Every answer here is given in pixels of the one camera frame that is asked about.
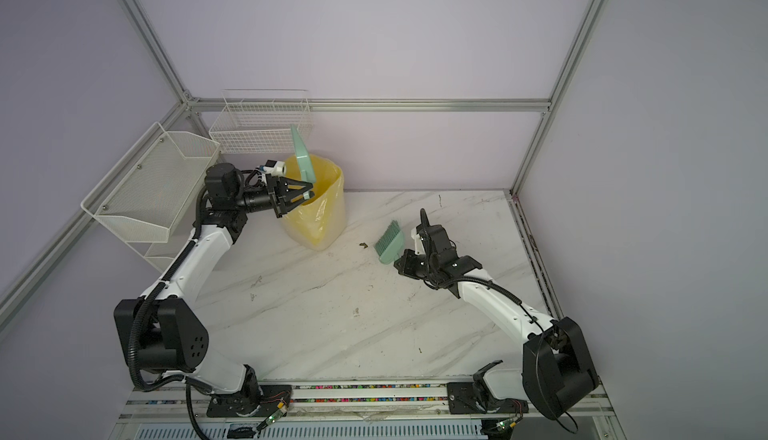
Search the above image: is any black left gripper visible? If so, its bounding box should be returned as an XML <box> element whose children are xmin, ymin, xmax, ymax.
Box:
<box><xmin>234</xmin><ymin>173</ymin><xmax>314</xmax><ymax>219</ymax></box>

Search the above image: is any green hand brush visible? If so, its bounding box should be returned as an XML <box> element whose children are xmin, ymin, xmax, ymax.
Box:
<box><xmin>374</xmin><ymin>220</ymin><xmax>405</xmax><ymax>264</ymax></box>

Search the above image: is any green plastic dustpan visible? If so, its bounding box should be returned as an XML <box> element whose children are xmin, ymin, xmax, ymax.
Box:
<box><xmin>291</xmin><ymin>125</ymin><xmax>316</xmax><ymax>183</ymax></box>

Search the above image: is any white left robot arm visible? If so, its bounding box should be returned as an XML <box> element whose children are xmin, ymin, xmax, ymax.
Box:
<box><xmin>113</xmin><ymin>161</ymin><xmax>314</xmax><ymax>416</ymax></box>

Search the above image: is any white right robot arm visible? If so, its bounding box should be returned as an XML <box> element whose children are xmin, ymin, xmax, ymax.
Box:
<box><xmin>394</xmin><ymin>208</ymin><xmax>599</xmax><ymax>422</ymax></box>

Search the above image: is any yellow lined trash bin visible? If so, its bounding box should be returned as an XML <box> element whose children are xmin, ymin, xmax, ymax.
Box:
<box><xmin>280</xmin><ymin>154</ymin><xmax>347</xmax><ymax>251</ymax></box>

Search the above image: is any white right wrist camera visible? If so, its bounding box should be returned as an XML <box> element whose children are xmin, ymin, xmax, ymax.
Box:
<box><xmin>410</xmin><ymin>227</ymin><xmax>425</xmax><ymax>255</ymax></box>

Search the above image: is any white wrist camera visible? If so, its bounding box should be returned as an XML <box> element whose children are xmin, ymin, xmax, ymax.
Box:
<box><xmin>410</xmin><ymin>227</ymin><xmax>425</xmax><ymax>255</ymax></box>
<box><xmin>259</xmin><ymin>159</ymin><xmax>286</xmax><ymax>177</ymax></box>

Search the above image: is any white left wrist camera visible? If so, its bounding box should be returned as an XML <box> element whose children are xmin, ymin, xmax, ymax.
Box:
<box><xmin>259</xmin><ymin>159</ymin><xmax>286</xmax><ymax>177</ymax></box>

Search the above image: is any white wire wall basket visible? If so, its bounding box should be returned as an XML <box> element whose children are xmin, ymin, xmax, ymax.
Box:
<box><xmin>209</xmin><ymin>90</ymin><xmax>314</xmax><ymax>154</ymax></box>

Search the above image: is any white mesh wall shelf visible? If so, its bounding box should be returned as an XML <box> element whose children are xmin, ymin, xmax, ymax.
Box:
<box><xmin>81</xmin><ymin>123</ymin><xmax>220</xmax><ymax>271</ymax></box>

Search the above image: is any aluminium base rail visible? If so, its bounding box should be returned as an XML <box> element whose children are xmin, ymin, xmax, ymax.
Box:
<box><xmin>109</xmin><ymin>378</ymin><xmax>626</xmax><ymax>439</ymax></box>

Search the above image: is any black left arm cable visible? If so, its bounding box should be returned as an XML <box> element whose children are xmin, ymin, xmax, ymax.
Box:
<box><xmin>125</xmin><ymin>187</ymin><xmax>211</xmax><ymax>440</ymax></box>

